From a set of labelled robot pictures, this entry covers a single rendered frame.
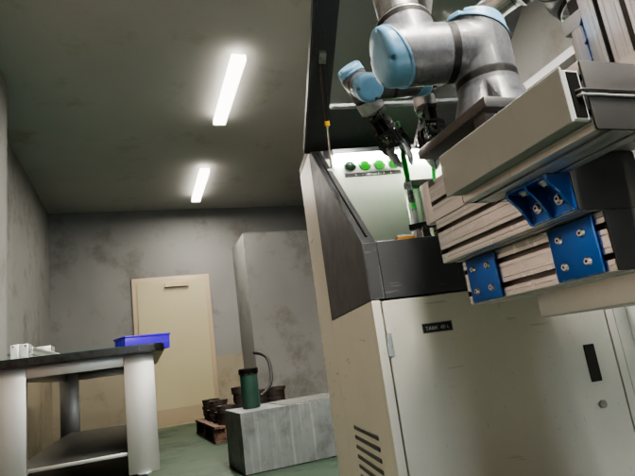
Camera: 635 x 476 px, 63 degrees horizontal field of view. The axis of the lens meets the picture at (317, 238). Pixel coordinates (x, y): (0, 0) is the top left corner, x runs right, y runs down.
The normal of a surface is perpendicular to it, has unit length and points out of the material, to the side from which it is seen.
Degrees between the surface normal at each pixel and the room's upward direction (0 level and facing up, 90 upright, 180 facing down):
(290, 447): 90
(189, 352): 90
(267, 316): 90
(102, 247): 90
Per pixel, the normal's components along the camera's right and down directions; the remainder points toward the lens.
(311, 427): 0.35, -0.26
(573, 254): -0.94, 0.05
